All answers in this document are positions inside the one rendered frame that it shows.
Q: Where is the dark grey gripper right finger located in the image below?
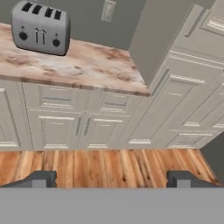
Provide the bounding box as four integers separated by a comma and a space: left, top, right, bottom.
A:
165, 170, 223, 189

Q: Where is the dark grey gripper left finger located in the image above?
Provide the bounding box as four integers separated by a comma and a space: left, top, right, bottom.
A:
0, 170, 58, 189

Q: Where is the white drawer front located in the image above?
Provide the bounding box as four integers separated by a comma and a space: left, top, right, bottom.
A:
22, 82, 91, 114
164, 129, 218, 150
87, 89, 144, 117

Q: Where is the tall white cupboard door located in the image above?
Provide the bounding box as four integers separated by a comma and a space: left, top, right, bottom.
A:
180, 82, 224, 132
171, 0, 224, 71
125, 50, 224, 147

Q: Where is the silver four-slot toaster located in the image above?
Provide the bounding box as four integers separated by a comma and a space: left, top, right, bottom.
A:
10, 0, 72, 57

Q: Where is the grey cupboard door handle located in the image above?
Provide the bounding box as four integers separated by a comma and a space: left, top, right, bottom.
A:
83, 116, 92, 137
75, 115, 82, 137

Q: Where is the grey drawer handle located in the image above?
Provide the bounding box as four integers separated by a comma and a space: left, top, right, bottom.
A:
42, 96, 73, 102
103, 101, 128, 107

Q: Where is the long grey door handle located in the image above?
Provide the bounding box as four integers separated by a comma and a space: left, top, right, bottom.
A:
185, 9, 206, 39

